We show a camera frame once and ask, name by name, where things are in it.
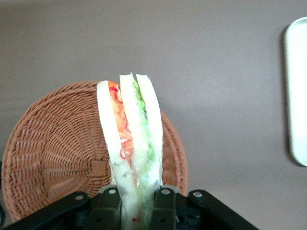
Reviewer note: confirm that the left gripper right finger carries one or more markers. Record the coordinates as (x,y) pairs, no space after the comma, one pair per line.
(165,210)

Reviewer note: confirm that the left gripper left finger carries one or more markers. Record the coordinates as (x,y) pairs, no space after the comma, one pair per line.
(105,210)

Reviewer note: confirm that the triangle sandwich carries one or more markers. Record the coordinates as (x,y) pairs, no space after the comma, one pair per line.
(132,119)

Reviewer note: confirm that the round brown wicker basket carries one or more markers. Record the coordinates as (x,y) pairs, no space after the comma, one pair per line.
(60,143)

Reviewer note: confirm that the cream plastic tray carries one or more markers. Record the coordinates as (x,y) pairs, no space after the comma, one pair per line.
(298,95)

